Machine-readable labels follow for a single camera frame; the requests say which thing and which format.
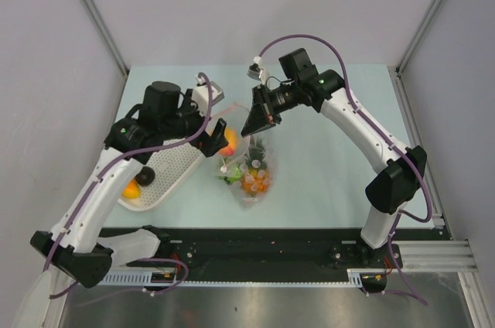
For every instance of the clear zip top bag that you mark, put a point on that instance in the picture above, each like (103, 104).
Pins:
(235, 116)

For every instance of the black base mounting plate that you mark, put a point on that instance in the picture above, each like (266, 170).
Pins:
(285, 254)

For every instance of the green toy watermelon ball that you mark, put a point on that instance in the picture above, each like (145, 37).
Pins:
(231, 177)

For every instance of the toy orange mango slice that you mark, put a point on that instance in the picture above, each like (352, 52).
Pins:
(132, 190)

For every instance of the white perforated plastic basket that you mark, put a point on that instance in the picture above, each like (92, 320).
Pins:
(171, 167)

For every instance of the aluminium frame post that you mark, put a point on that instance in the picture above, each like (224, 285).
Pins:
(420, 33)
(104, 33)

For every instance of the toy chocolate donut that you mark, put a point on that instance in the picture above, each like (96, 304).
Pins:
(145, 177)

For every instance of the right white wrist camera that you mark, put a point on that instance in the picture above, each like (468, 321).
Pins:
(256, 71)

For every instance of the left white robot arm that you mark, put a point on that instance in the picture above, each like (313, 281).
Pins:
(167, 118)

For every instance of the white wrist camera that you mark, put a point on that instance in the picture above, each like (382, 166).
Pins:
(206, 99)
(256, 71)

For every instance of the right aluminium frame post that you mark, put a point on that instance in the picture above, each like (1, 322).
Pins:
(420, 33)

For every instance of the white slotted cable duct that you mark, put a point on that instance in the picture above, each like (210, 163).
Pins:
(163, 277)

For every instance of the left aluminium frame post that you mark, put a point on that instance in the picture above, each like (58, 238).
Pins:
(104, 33)

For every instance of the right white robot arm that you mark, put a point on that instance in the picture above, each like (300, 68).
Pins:
(398, 167)

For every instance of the toy peach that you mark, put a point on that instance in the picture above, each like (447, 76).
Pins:
(233, 143)

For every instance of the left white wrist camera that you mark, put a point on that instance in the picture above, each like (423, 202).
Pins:
(206, 99)

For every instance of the orange toy pineapple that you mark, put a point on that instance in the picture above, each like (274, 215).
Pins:
(256, 176)

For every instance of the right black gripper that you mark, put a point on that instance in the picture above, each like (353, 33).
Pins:
(263, 115)

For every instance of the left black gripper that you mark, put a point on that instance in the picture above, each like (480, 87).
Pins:
(208, 144)

